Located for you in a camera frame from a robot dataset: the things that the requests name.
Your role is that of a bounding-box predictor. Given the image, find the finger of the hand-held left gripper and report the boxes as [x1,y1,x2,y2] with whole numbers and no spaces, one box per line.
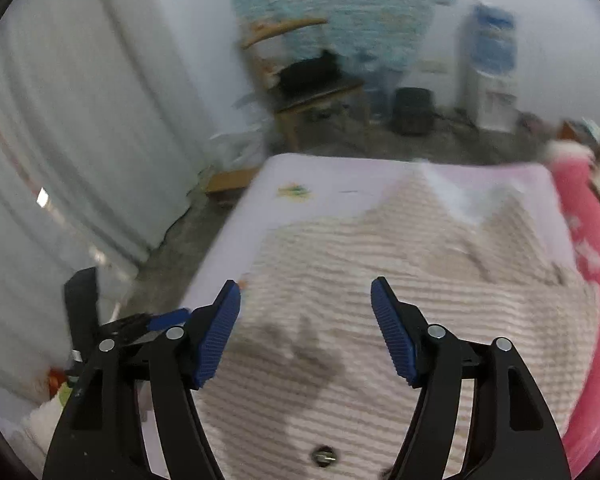
[100,308,192,347]

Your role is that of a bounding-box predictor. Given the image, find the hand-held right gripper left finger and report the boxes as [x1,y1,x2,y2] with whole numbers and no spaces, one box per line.
[42,280,242,480]

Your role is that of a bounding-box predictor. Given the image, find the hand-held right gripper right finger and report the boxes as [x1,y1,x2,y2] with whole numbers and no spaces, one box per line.
[370,276,571,480]

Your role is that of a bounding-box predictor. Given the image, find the beige houndstooth coat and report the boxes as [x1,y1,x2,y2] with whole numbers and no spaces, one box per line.
[192,162,600,480]

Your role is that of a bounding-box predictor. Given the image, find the white fluffy rug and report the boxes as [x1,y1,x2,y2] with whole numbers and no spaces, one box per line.
[21,394,73,467]

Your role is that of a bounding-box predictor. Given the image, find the small wooden stool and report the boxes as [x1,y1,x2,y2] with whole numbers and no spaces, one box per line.
[205,167,261,196]

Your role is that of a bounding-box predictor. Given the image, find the white curtain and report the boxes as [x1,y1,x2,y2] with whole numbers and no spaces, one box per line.
[0,0,216,411]

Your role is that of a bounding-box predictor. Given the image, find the clear plastic bag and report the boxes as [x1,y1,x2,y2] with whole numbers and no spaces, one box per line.
[207,127,268,171]

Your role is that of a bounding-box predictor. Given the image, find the red patterned blanket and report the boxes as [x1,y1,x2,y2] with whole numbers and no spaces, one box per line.
[545,142,600,478]

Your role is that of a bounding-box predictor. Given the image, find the black plastic bin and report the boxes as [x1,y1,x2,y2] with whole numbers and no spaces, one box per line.
[392,87,436,136]

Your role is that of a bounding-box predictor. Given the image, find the white water dispenser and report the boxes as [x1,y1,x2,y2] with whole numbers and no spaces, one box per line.
[457,15,520,132]

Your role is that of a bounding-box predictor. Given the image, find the wooden chair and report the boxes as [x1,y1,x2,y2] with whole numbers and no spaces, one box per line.
[240,17,371,153]

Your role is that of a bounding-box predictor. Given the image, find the black bag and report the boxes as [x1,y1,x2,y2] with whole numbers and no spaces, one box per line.
[277,49,343,96]

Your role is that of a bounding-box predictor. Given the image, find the blue water bottle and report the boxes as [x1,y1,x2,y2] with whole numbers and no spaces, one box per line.
[472,2,518,78]

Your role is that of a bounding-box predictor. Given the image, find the teal patterned hanging cloth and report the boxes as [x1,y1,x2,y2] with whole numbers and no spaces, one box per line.
[225,0,456,68]

